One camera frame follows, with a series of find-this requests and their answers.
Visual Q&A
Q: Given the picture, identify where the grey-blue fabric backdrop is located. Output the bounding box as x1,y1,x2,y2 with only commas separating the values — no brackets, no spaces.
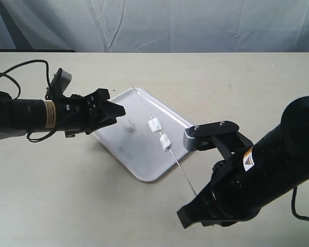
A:
0,1,309,53

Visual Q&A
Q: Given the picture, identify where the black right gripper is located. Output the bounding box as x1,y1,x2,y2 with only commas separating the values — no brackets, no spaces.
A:
177,144,268,228

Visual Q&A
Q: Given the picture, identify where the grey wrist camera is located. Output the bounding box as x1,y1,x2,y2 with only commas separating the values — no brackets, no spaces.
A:
183,120,253,160
45,68,72,100

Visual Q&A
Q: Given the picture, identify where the thin metal skewer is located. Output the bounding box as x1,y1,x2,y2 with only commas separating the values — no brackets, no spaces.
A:
133,87,197,196

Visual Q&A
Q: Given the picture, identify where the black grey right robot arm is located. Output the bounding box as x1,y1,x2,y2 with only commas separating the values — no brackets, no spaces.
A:
177,96,309,228

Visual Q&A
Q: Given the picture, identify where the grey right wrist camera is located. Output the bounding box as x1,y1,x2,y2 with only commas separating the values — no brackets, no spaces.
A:
183,120,253,160

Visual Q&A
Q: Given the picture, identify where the white marshmallow top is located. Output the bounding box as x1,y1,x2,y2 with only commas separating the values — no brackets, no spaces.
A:
126,125,134,132

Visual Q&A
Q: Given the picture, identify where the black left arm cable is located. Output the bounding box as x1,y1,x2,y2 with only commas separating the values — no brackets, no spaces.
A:
0,59,67,142

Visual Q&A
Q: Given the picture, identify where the white marshmallow bottom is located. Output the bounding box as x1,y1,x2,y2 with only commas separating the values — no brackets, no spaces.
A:
160,134,173,152

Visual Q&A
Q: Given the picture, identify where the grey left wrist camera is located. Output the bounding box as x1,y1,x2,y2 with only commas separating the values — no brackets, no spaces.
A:
45,68,72,100

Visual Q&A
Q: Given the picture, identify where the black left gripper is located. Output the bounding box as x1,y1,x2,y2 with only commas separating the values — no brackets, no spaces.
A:
53,89,126,136

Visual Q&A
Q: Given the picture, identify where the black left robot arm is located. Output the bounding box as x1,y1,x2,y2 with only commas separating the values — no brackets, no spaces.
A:
0,89,126,143

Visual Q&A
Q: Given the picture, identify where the white rectangular plastic tray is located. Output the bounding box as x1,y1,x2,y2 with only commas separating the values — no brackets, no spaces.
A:
93,87,193,182

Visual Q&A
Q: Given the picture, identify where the white marshmallow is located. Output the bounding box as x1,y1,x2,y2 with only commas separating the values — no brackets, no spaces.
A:
148,117,163,133
160,134,173,152
126,125,134,132

